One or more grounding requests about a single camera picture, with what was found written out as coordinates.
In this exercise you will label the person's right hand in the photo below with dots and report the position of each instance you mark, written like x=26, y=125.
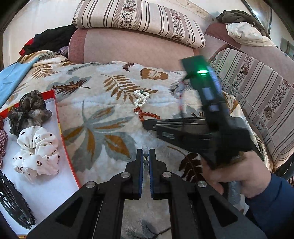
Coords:
x=232, y=174

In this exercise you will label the person's right forearm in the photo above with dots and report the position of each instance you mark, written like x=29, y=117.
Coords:
x=271, y=206

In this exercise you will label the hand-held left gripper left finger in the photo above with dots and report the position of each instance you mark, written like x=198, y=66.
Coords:
x=140, y=179

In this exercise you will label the grey brown scrunchie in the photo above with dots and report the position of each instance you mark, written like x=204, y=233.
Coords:
x=29, y=110

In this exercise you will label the striped floral seat cushion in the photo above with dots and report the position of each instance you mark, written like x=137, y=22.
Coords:
x=142, y=18

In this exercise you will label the red plaid scrunchie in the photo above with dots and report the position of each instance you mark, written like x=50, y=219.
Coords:
x=2, y=147

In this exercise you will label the olive green jacket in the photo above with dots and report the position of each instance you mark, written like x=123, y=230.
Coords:
x=238, y=17

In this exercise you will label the striped floral back cushion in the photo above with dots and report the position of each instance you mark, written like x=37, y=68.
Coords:
x=259, y=87

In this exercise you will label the red cloth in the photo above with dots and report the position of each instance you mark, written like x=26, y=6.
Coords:
x=27, y=44

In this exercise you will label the red-rimmed white tray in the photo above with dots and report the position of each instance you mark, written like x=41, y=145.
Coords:
x=46, y=190

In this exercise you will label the pink sofa backrest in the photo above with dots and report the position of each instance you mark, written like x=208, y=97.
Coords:
x=275, y=55

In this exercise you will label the black hair claw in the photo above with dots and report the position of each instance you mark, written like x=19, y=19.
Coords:
x=13, y=204

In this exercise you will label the black clothes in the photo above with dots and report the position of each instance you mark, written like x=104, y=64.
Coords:
x=52, y=38

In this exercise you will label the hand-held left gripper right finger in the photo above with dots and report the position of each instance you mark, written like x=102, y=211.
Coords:
x=151, y=179

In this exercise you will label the dark wall picture frame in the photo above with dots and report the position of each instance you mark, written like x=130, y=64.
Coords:
x=259, y=9

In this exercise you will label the white floral scrunchie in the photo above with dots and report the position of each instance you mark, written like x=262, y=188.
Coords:
x=36, y=151

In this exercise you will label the light blue cloth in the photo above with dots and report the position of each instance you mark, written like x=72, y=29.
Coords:
x=11, y=80

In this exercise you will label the purple cloth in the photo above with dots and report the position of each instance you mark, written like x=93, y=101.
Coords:
x=64, y=49

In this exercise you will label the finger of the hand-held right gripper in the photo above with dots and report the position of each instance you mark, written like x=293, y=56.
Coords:
x=174, y=121
x=183, y=135

